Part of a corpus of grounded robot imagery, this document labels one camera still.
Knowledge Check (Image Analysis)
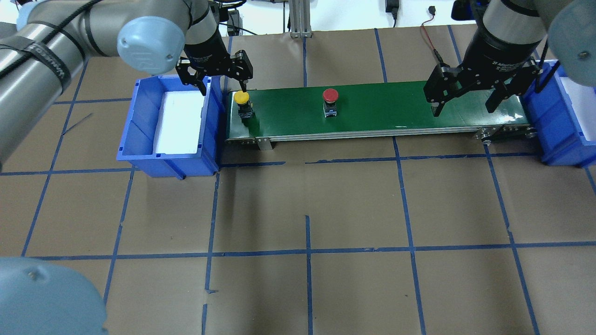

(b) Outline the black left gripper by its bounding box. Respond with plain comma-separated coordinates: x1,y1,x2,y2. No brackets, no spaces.
176,50,254,97

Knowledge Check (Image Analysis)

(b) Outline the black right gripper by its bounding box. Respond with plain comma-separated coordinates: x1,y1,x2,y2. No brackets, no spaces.
423,59,542,117

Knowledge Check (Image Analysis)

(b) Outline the yellow push button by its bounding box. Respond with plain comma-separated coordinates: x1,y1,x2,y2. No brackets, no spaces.
233,90,254,119

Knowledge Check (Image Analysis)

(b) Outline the red push button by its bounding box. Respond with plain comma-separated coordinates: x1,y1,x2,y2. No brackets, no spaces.
322,88,340,117

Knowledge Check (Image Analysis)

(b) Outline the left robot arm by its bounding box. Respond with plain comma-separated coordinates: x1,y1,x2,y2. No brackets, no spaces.
0,0,254,335

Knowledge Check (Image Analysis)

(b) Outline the white foam pad left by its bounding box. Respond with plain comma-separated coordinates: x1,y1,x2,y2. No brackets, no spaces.
153,91,204,154

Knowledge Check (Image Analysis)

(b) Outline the white foam pad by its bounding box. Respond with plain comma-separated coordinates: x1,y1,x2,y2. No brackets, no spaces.
561,77,596,141
153,91,204,154

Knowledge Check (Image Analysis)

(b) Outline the green conveyor belt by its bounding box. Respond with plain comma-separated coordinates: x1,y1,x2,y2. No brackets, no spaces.
225,82,537,150

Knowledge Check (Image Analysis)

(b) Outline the blue left plastic bin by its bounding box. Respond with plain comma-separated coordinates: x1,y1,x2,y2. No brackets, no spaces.
116,75,224,180

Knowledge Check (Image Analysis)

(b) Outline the blue plastic bin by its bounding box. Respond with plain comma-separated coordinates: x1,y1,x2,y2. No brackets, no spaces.
521,67,596,168
116,75,224,180

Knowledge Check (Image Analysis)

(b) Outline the blue right plastic bin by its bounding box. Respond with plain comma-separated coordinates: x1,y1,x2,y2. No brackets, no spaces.
521,67,596,168

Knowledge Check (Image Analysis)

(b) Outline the white foam pad right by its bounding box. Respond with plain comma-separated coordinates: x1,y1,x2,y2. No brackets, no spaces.
561,77,596,141

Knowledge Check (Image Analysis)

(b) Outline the red black wire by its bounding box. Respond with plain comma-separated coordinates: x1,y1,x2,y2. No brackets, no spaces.
420,7,443,66

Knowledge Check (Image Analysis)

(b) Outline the aluminium frame post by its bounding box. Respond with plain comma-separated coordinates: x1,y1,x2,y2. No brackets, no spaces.
289,0,313,39

